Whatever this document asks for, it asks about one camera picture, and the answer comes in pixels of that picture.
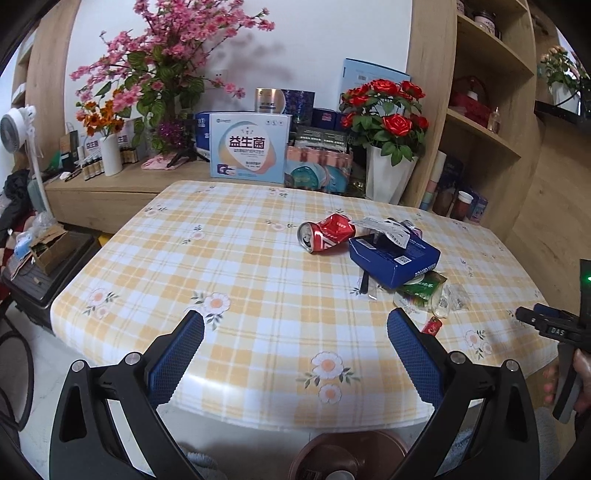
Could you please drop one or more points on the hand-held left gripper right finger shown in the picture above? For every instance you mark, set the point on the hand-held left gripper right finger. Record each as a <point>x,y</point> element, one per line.
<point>413,355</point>

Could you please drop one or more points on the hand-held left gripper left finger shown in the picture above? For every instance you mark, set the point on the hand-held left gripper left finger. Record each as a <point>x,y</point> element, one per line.
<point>178,355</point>

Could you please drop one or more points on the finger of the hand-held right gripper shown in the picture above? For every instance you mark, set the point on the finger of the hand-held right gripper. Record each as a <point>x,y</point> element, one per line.
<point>528,316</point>
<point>549,311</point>

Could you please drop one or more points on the small red packet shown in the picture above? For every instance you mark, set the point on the small red packet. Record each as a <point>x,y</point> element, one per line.
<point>432,326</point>

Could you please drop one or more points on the white packet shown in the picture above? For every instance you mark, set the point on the white packet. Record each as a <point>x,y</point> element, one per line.
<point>411,305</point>

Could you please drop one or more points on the white sachet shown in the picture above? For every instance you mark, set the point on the white sachet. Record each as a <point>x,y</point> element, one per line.
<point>442,307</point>

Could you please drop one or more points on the green tea packet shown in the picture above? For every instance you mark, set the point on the green tea packet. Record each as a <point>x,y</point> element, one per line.
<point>422,286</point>

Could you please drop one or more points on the clear plastic wrapper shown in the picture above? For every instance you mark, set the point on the clear plastic wrapper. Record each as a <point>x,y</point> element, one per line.
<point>456,295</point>

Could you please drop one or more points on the white round lid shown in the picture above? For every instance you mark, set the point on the white round lid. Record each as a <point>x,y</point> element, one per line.
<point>418,278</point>

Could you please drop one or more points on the blue cardboard box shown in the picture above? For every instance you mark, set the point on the blue cardboard box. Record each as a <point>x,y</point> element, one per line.
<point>392,261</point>

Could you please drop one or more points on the brown round waste bin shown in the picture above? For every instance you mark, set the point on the brown round waste bin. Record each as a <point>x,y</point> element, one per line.
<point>351,454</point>

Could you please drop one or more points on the white plastic wrapper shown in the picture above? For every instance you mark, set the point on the white plastic wrapper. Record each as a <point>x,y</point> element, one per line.
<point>385,228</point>

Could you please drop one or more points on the crushed red soda can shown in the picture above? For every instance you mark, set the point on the crushed red soda can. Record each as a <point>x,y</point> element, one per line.
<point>323,233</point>

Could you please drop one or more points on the person's right hand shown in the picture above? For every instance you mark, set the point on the person's right hand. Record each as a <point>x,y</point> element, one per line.
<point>585,378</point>

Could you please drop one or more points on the person's right fleece leg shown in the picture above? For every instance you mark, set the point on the person's right fleece leg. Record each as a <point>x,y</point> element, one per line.
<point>549,443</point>

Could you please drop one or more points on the person's fleece leg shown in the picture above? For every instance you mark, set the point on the person's fleece leg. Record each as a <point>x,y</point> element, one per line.
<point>549,443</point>
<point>196,464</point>

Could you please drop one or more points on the person's left fleece leg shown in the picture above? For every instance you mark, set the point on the person's left fleece leg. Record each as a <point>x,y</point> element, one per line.
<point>196,464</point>

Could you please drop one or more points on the small blue carton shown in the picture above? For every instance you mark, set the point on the small blue carton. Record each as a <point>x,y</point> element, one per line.
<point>479,205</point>

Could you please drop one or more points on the white rimmed paper cup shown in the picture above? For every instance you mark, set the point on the white rimmed paper cup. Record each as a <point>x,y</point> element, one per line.
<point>461,207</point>

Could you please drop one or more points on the brown tumbler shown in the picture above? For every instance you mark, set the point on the brown tumbler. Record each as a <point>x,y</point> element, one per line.
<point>442,202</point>

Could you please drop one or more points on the black hard case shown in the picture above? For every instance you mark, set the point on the black hard case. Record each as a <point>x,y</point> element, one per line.
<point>41,286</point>

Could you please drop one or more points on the open cardboard box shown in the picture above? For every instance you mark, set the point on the open cardboard box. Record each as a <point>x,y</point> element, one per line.
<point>53,251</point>

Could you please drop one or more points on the dark blue shelf box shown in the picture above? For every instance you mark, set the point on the dark blue shelf box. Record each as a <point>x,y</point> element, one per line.
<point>451,173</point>

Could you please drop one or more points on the stack of pastel cups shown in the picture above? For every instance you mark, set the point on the stack of pastel cups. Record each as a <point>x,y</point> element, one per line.
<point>431,184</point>

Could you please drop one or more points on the low wooden cabinet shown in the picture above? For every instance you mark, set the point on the low wooden cabinet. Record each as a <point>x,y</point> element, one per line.
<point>115,198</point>

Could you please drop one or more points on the white angular vase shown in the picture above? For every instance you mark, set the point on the white angular vase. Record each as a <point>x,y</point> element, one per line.
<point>390,177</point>

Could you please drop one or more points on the clear plastic bag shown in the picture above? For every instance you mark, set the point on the clear plastic bag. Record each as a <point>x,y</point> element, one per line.
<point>44,224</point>

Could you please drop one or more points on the blue and white tissue pack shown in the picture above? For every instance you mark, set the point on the blue and white tissue pack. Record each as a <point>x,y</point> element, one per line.
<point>23,247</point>

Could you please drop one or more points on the pink cloth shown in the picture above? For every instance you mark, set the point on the pink cloth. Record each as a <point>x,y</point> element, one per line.
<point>157,162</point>

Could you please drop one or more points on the black counter ledge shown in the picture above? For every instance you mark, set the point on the black counter ledge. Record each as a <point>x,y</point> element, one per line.
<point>558,115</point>

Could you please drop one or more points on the small glass bottle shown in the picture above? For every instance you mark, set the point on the small glass bottle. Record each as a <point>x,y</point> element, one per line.
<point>495,121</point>

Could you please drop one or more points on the red checkered blanket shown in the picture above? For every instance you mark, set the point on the red checkered blanket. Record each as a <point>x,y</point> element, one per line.
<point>9,251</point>

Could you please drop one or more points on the black mini tripod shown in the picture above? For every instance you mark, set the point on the black mini tripod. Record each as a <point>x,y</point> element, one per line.
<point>184,150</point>

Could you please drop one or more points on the row of small brown bottles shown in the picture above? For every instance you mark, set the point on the row of small brown bottles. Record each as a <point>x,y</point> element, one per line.
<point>91,167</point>

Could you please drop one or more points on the white ribbed vase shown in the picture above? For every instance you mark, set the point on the white ribbed vase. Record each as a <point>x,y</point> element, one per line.
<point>111,157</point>

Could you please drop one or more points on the peach and teal bowl pack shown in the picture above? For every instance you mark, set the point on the peach and teal bowl pack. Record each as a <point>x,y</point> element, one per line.
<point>314,168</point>

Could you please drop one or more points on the large white and blue box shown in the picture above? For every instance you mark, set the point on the large white and blue box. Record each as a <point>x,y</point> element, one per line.
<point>249,147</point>

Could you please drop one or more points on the red basket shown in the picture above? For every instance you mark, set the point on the red basket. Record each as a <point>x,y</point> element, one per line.
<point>468,104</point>

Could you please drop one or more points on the purple flower bunch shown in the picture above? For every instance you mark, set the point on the purple flower bunch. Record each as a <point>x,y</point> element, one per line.
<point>171,134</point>

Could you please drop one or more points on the wooden shelf unit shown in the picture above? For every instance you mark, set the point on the wooden shelf unit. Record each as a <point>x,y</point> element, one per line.
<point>508,92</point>

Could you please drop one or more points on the blue and white carton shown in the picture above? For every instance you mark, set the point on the blue and white carton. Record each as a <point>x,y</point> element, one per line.
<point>203,131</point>

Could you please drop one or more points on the black garment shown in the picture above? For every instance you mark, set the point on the black garment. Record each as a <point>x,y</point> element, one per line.
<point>14,194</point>

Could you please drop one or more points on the brown paper bag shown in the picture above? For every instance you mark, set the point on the brown paper bag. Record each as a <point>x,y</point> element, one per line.
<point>69,145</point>

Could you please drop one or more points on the pink rose plant white pot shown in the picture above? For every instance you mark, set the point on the pink rose plant white pot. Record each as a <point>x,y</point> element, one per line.
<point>563,74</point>

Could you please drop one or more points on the black printed box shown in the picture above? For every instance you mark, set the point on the black printed box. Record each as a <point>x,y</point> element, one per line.
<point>318,135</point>

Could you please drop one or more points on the red rose bouquet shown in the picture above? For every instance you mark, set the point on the red rose bouquet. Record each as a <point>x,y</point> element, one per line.
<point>383,115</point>

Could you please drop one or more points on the orange flower bunch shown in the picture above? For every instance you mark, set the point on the orange flower bunch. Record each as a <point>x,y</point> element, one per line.
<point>99,117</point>

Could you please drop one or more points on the navy box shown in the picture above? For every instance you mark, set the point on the navy box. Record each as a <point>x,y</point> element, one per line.
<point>325,117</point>

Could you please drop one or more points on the silver and gold box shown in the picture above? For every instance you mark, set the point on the silver and gold box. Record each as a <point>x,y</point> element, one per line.
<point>271,99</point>

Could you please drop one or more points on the dark blue floral box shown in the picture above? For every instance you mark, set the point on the dark blue floral box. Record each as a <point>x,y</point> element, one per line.
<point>301,104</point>

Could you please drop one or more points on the white standing fan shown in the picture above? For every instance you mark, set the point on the white standing fan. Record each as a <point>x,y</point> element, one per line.
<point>16,127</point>

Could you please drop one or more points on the light blue flat box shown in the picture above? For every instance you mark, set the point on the light blue flat box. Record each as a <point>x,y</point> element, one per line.
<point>369,71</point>

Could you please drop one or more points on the pink lidded jar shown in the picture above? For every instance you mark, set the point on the pink lidded jar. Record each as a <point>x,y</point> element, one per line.
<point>487,23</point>
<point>461,5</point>

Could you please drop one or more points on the pink blossom bouquet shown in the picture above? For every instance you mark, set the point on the pink blossom bouquet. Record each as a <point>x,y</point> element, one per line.
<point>157,55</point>

